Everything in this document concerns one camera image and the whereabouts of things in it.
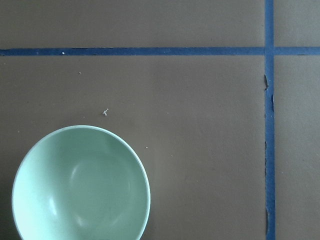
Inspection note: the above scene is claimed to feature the green bowl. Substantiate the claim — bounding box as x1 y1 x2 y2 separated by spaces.
11 125 151 240

